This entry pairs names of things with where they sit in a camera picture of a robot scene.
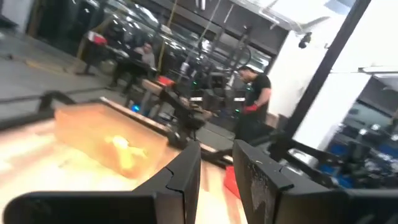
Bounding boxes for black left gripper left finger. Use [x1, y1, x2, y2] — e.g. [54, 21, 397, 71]
[133, 141, 202, 224]

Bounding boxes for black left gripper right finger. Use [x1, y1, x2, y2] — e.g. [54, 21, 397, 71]
[233, 139, 343, 224]

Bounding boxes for red flat object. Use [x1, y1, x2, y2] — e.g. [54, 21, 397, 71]
[223, 166, 242, 200]

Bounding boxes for black background robot station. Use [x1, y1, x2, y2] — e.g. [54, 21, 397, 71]
[178, 24, 253, 125]

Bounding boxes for person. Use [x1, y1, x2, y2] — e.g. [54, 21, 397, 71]
[233, 64, 272, 144]
[107, 42, 157, 94]

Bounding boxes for wooden table top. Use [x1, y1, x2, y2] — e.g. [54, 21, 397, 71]
[141, 79, 166, 95]

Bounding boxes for red item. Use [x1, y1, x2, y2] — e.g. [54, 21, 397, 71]
[157, 76, 176, 88]

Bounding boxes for yellow-orange plastic bin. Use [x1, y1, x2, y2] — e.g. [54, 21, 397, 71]
[53, 103, 171, 180]

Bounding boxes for blue storage bins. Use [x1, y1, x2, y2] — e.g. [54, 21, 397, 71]
[320, 139, 398, 189]

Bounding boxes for black floor stand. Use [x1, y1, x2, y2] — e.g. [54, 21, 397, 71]
[76, 43, 108, 76]

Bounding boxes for red box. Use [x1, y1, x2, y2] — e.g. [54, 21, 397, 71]
[88, 30, 108, 47]

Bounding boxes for yellow hanging cable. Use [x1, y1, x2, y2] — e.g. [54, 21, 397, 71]
[157, 0, 178, 73]

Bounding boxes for black security camera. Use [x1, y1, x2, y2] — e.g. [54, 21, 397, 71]
[298, 30, 313, 50]

